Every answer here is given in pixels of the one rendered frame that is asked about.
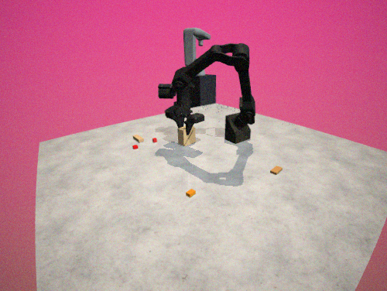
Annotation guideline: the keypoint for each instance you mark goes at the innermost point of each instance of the small orange block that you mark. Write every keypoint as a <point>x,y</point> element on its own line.
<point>276,170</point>
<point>190,192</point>

